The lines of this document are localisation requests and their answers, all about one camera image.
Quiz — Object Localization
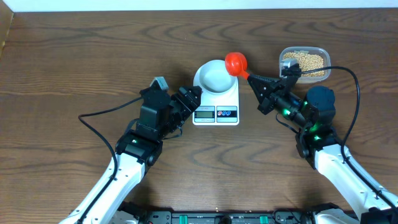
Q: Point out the clear container of soybeans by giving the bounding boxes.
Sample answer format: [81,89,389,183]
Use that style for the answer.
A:
[279,47,331,84]

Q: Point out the grey bowl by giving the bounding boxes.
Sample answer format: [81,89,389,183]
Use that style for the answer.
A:
[199,60,236,93]

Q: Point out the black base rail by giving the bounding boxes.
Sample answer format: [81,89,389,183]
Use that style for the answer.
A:
[109,202,360,224]

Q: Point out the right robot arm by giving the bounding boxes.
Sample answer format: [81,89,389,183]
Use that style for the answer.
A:
[247,75,397,223]

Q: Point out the white kitchen scale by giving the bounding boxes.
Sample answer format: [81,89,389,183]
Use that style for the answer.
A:
[193,66,239,126]

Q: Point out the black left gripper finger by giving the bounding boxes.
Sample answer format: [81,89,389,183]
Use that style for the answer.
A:
[178,86,202,106]
[171,93,199,123]

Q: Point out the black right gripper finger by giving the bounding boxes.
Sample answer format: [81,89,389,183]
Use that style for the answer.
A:
[251,86,274,111]
[248,74,280,93]

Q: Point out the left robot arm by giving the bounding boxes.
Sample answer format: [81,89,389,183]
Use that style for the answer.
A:
[62,86,202,223]

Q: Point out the red measuring scoop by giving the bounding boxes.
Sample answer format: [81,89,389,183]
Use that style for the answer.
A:
[224,52,249,80]

